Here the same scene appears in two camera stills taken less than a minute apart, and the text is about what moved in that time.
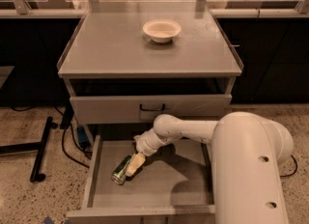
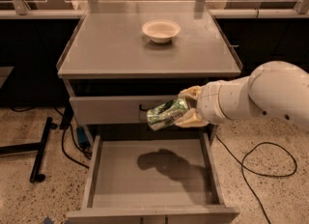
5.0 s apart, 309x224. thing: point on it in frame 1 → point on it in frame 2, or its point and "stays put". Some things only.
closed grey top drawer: (114, 108) stays put
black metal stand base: (37, 174) stays put
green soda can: (119, 175) → (162, 115)
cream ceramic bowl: (161, 30) stays put
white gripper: (144, 146) → (209, 102)
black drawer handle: (152, 109) stays put
